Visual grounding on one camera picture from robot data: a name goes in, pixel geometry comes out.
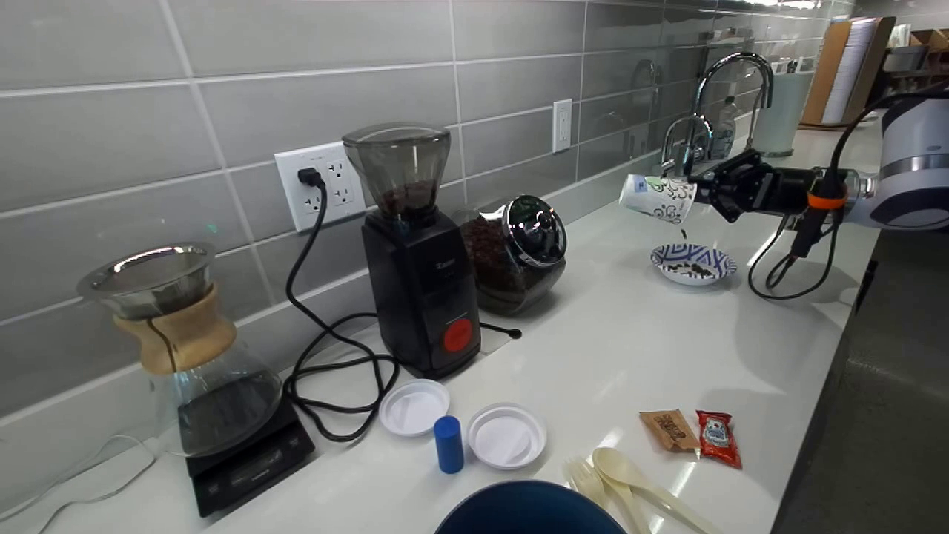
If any white round saucer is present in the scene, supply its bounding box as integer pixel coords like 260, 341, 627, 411
466, 399, 547, 470

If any white wall power outlet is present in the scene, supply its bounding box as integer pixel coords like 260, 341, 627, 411
273, 138, 367, 233

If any brown cardboard box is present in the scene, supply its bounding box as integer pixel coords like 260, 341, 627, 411
798, 11, 899, 129

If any glass coffee bean jar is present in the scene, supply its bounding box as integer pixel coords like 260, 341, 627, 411
458, 192, 571, 319

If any white wall switch plate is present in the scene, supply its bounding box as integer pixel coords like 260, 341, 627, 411
547, 94, 576, 153

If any glass pour-over coffee carafe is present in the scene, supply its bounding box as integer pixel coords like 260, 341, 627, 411
73, 239, 285, 460

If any patterned paper cup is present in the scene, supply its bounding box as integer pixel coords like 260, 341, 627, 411
616, 171, 700, 229

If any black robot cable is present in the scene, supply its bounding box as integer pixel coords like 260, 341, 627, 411
745, 88, 949, 301

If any small blue bottle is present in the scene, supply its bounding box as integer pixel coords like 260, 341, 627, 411
429, 411, 466, 478

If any brown sachet packet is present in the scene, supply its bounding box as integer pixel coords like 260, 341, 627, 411
638, 405, 703, 456

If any thin white cable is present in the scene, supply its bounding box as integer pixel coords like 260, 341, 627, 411
0, 430, 165, 528

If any clear plastic wrapper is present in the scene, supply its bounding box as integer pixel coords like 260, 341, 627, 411
590, 444, 713, 534

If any blue patterned white bowl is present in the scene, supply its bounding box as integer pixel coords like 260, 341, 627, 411
645, 239, 739, 289

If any dark blue round object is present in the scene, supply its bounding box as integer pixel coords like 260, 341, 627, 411
432, 478, 627, 534

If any red sachet packet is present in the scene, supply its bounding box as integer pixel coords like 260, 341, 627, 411
694, 405, 745, 470

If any black coffee scale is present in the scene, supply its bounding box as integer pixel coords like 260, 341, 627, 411
180, 396, 319, 518

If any small chrome tap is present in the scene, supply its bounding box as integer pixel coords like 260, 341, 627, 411
654, 111, 718, 183

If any pale green bin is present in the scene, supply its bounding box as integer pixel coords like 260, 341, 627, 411
752, 68, 814, 160

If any black coffee grinder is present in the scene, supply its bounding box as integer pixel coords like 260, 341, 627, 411
340, 120, 482, 383

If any tall chrome faucet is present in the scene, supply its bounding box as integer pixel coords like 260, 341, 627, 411
691, 48, 780, 160

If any black power cable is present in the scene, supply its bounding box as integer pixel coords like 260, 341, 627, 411
281, 165, 404, 444

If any white plastic lid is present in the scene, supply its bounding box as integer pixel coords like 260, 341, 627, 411
375, 376, 454, 438

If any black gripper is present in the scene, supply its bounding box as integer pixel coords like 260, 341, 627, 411
691, 146, 817, 226

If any cream plastic spoon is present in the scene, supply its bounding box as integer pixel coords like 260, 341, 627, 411
562, 456, 648, 534

